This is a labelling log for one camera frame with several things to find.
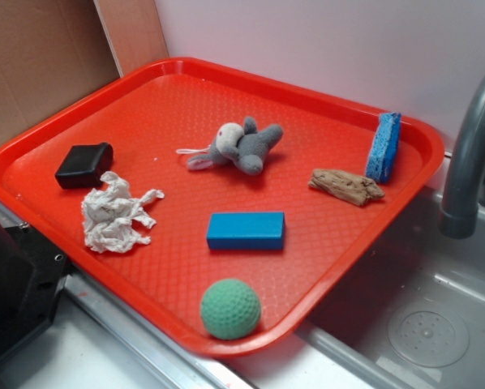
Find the blue wooden block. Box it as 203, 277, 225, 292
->
206, 212, 285, 250

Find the brown cardboard panel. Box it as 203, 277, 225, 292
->
0, 1, 118, 146

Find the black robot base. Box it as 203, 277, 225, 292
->
0, 224, 69, 362

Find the blue sponge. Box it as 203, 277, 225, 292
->
365, 113, 401, 183

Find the crumpled white paper towel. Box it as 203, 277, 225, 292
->
81, 171, 165, 254

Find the black plastic box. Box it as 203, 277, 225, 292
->
55, 142, 114, 190

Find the light wooden board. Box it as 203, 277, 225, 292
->
94, 0, 169, 77

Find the brown driftwood piece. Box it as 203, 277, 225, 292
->
308, 169, 385, 207

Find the grey plush elephant toy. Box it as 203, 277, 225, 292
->
176, 117, 284, 176

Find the red plastic tray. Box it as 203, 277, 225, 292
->
0, 58, 444, 357

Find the grey toy faucet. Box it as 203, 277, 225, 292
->
439, 76, 485, 239

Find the grey toy sink basin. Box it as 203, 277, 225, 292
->
228, 190, 485, 388

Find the green foam golf ball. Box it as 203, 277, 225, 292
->
200, 279, 262, 340

